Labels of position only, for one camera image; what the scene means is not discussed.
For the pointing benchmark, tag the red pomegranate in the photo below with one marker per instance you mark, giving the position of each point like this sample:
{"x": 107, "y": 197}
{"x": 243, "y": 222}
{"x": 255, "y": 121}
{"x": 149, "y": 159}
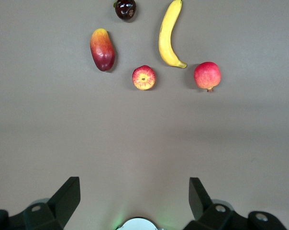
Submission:
{"x": 207, "y": 75}

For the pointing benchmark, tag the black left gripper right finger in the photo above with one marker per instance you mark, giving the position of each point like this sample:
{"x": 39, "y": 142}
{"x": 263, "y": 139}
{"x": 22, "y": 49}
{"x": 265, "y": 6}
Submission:
{"x": 202, "y": 206}

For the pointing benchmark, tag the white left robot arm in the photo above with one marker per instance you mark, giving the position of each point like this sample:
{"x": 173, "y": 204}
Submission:
{"x": 139, "y": 225}

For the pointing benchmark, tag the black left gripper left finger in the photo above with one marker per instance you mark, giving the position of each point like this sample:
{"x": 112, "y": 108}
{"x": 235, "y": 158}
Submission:
{"x": 63, "y": 206}

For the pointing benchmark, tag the red yellow mango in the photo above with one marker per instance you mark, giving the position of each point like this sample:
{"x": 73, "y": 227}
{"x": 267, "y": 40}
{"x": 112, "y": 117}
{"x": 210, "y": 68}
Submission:
{"x": 102, "y": 51}

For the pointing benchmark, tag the dark purple mangosteen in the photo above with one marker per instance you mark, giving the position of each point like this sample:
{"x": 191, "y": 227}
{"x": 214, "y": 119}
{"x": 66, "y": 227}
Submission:
{"x": 125, "y": 9}

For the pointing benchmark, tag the yellow banana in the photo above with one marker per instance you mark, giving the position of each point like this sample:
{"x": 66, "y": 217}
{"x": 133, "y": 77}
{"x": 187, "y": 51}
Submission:
{"x": 167, "y": 43}

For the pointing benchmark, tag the brown table mat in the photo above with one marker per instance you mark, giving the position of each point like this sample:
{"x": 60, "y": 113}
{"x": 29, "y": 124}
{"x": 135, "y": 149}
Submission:
{"x": 144, "y": 134}

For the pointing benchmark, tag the red yellow apple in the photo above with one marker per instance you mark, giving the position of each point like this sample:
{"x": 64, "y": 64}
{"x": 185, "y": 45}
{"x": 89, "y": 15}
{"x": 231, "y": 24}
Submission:
{"x": 143, "y": 77}

